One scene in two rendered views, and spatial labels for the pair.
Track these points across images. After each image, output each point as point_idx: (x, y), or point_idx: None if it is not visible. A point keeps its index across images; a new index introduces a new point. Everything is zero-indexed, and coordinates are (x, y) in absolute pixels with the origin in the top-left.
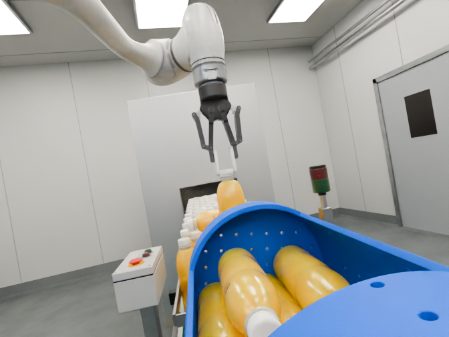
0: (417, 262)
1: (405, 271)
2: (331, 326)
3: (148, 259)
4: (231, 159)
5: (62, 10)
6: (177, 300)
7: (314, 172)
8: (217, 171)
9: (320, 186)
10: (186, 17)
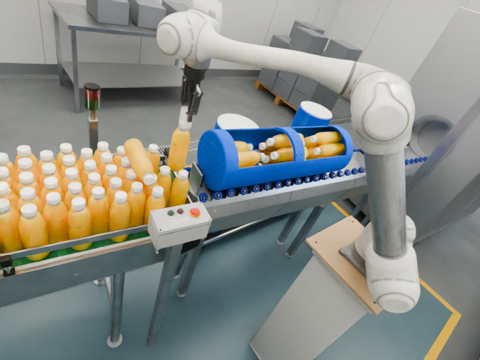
0: (265, 128)
1: (251, 131)
2: (294, 137)
3: (186, 208)
4: (184, 114)
5: (301, 74)
6: None
7: (98, 93)
8: (191, 126)
9: (100, 103)
10: (221, 16)
